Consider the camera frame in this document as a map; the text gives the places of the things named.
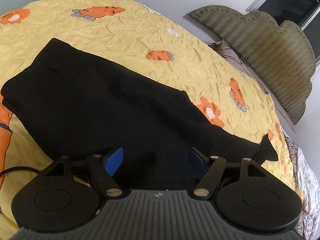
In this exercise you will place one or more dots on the olive green padded headboard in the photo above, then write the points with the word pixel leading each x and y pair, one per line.
pixel 280 54

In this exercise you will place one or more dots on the white patterned blanket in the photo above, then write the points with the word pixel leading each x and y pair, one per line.
pixel 307 186

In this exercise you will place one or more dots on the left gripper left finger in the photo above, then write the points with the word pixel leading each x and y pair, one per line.
pixel 101 169

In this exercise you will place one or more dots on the dark window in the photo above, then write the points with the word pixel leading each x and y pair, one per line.
pixel 305 13

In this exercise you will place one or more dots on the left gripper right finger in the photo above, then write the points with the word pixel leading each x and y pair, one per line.
pixel 209 169

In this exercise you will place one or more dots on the yellow carrot print bedsheet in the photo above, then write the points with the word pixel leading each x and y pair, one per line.
pixel 42 198

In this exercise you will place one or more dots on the black pants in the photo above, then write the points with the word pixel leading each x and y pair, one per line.
pixel 77 104

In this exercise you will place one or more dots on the striped mattress edge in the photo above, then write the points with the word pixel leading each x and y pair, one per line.
pixel 226 51

